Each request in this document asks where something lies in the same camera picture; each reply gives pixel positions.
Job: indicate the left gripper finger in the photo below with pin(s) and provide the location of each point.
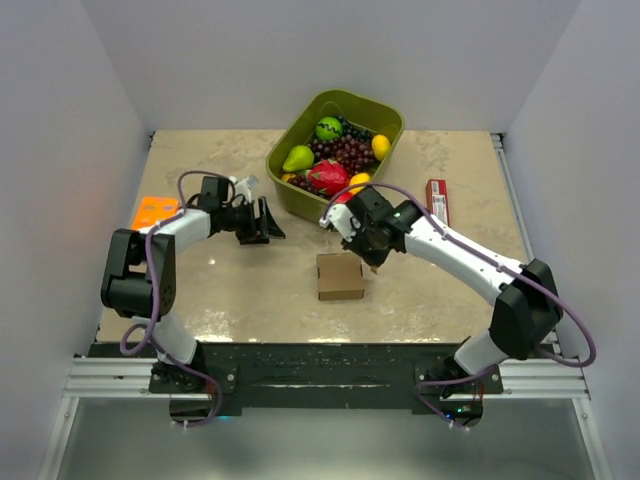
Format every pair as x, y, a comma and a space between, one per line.
255, 241
269, 226

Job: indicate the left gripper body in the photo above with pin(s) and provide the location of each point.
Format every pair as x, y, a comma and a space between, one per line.
245, 221

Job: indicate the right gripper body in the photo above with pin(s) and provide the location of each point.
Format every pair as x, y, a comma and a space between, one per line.
363, 238

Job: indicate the brown cardboard express box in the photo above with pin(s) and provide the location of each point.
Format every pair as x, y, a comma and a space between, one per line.
339, 277

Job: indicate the olive green plastic basin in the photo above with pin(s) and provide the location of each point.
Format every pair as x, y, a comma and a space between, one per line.
373, 115

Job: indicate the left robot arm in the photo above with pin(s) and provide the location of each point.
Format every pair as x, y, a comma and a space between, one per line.
140, 280

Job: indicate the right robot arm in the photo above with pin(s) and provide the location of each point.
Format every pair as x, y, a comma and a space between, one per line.
521, 295

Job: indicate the orange plastic box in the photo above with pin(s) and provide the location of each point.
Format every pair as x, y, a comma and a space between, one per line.
152, 210

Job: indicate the red apple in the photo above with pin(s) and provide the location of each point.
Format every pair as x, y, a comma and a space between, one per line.
345, 197

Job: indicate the orange yellow mango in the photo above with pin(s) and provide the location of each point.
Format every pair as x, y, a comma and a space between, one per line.
358, 182

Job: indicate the red dragon fruit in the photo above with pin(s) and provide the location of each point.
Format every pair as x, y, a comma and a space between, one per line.
328, 177

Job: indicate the green pear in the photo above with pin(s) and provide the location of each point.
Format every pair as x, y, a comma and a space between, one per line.
299, 158

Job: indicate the purple grape bunch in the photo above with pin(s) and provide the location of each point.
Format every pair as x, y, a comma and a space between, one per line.
355, 156

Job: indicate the red rectangular carton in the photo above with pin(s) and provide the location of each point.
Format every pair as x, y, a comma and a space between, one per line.
437, 199

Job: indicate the yellow lemon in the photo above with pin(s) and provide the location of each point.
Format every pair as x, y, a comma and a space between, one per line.
381, 147

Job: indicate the dark black grape bunch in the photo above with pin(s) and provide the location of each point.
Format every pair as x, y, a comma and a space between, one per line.
350, 129

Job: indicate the green striped ball fruit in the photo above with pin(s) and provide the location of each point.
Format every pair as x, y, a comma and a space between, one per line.
328, 128

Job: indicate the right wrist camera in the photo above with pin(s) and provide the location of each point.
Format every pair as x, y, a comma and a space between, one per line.
338, 217

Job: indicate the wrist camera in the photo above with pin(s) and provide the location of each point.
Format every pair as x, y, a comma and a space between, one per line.
242, 190
338, 217

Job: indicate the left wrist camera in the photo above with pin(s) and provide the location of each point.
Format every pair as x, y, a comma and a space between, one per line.
242, 190

